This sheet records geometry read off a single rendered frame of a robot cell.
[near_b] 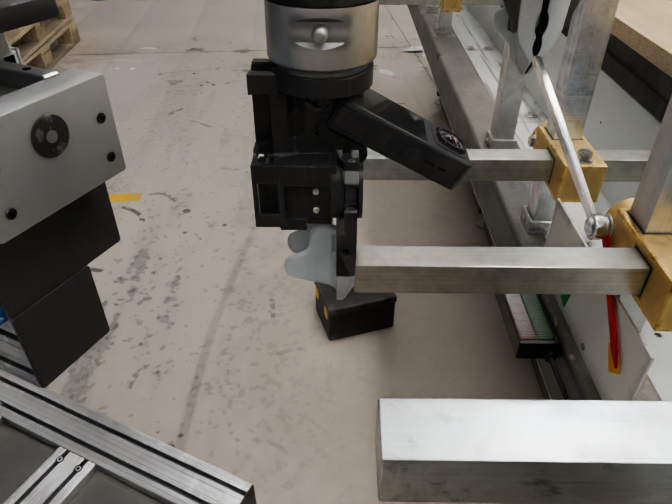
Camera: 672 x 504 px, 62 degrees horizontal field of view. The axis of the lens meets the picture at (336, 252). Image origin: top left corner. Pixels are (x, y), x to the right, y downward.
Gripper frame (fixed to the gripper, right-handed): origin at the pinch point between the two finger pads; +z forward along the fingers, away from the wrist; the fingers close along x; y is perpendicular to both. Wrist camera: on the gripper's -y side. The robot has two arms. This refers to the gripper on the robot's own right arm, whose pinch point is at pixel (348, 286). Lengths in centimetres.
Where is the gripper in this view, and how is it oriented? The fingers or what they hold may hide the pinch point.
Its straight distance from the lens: 50.9
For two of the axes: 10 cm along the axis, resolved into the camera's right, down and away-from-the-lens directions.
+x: -0.1, 5.9, -8.1
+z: 0.0, 8.1, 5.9
